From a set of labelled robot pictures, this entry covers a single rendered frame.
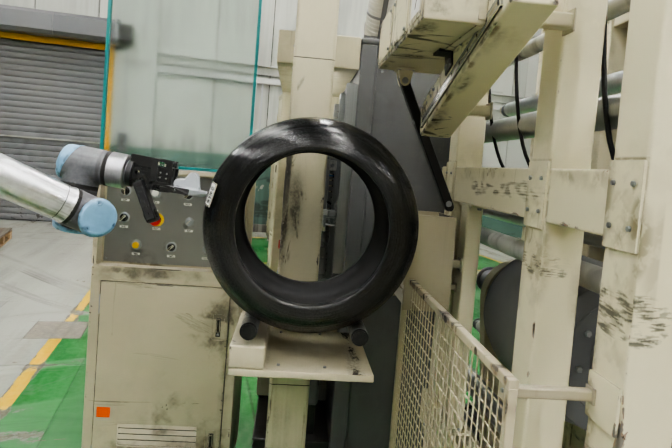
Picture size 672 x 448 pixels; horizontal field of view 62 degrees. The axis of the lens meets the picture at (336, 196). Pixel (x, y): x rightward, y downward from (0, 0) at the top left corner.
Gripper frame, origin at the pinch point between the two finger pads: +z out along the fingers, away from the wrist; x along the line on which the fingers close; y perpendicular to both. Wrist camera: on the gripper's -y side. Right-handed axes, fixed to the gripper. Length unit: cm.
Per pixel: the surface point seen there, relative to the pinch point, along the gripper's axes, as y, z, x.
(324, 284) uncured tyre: -20.5, 37.2, 15.3
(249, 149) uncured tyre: 14.1, 10.1, -10.0
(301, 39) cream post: 51, 16, 26
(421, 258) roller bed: -8, 65, 19
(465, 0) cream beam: 52, 49, -35
